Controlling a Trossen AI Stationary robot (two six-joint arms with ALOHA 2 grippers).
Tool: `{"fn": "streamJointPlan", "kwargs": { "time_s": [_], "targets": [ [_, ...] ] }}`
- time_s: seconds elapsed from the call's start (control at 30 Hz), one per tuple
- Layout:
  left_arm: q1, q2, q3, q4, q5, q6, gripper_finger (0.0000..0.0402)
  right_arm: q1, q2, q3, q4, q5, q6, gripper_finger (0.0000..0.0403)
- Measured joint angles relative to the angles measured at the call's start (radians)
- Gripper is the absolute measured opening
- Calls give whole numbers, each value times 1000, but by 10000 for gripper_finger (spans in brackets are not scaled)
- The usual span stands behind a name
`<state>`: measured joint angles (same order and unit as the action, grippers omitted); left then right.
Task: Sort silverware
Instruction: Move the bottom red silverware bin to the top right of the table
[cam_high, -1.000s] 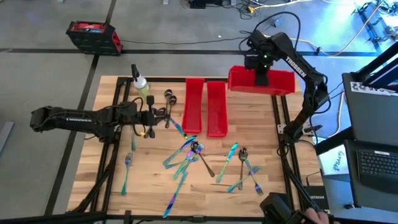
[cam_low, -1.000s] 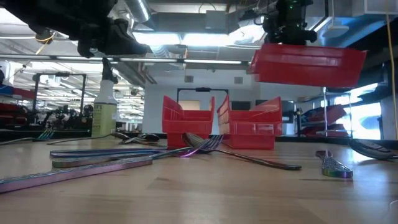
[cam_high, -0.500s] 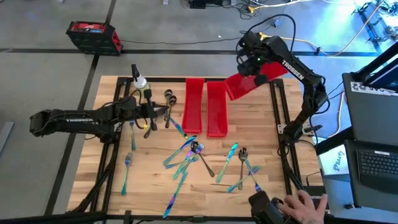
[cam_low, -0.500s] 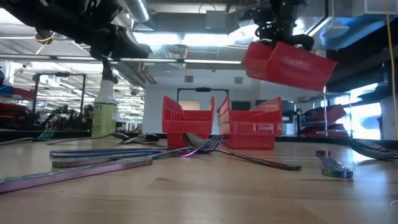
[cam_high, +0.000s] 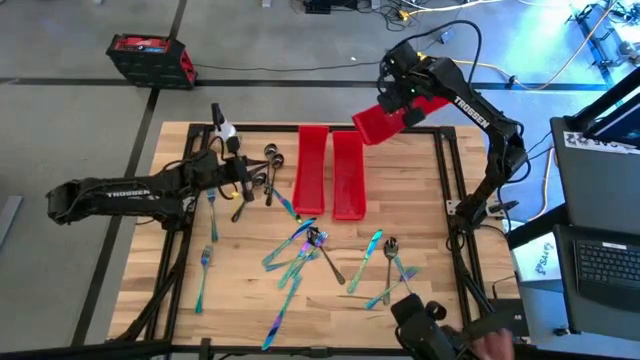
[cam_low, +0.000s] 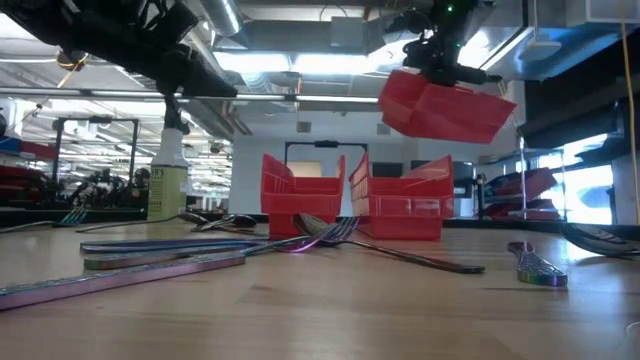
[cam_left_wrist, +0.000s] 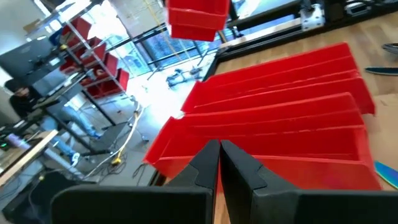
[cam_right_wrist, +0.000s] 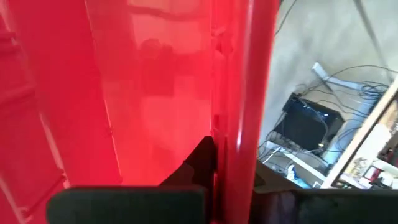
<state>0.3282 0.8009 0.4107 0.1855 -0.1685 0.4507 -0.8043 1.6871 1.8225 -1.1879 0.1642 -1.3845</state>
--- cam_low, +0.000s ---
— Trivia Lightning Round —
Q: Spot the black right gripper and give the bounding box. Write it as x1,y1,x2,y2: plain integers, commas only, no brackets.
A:
402,27,503,87

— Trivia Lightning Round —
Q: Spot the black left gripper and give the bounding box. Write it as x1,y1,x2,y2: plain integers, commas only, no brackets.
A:
112,0,239,99

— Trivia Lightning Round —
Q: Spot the red plastic bin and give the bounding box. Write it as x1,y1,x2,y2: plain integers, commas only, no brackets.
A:
348,152,455,242
259,152,347,240
378,69,519,145

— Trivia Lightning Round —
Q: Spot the iridescent table knife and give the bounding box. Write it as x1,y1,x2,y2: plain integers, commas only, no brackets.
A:
506,241,569,288
79,234,314,254
0,250,247,312
83,252,249,272

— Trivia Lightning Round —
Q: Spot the iridescent fork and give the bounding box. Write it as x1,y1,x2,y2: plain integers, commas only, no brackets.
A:
244,216,361,254
0,207,89,235

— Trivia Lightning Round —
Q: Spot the horizontal metal bar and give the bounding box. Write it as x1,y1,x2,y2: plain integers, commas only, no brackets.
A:
0,87,381,105

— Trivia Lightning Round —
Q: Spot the white ceiling device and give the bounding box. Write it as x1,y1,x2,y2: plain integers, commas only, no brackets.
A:
518,39,564,62

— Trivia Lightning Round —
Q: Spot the yellow spray bottle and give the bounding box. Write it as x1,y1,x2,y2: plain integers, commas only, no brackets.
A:
147,93,191,221

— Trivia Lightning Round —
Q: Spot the silver ventilation duct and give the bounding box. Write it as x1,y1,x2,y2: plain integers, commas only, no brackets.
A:
199,0,246,37

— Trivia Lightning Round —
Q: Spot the black rig frame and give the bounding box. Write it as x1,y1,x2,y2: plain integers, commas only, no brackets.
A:
51,116,141,201

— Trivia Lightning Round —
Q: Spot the black doorway frame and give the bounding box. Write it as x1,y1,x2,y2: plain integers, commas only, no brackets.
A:
283,140,370,179

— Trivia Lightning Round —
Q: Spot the yellow hanging cable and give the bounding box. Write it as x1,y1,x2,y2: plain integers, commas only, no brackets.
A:
618,0,640,226

